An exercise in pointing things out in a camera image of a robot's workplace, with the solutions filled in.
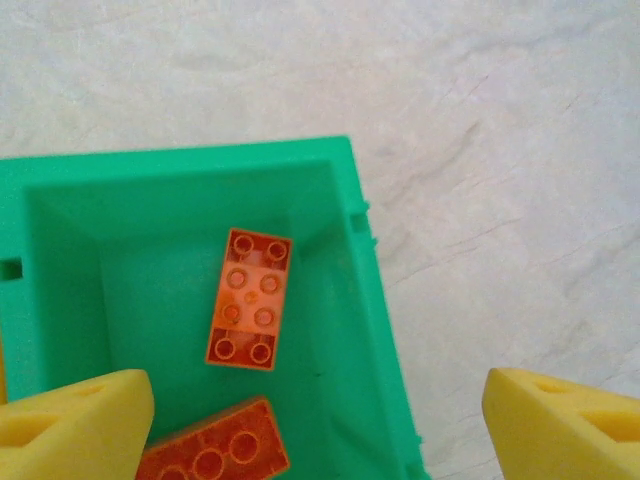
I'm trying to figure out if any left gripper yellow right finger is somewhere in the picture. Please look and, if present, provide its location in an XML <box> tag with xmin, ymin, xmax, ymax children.
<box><xmin>482</xmin><ymin>367</ymin><xmax>640</xmax><ymax>480</ymax></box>

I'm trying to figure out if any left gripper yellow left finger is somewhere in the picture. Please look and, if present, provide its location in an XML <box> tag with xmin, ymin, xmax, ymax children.
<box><xmin>0</xmin><ymin>368</ymin><xmax>156</xmax><ymax>480</ymax></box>

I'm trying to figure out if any orange lego brick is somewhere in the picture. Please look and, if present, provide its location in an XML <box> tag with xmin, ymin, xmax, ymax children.
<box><xmin>134</xmin><ymin>394</ymin><xmax>292</xmax><ymax>480</ymax></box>
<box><xmin>204</xmin><ymin>227</ymin><xmax>294</xmax><ymax>372</ymax></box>

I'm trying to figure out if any green plastic bin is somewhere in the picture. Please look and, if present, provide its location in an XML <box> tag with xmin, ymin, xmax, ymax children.
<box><xmin>0</xmin><ymin>134</ymin><xmax>431</xmax><ymax>480</ymax></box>

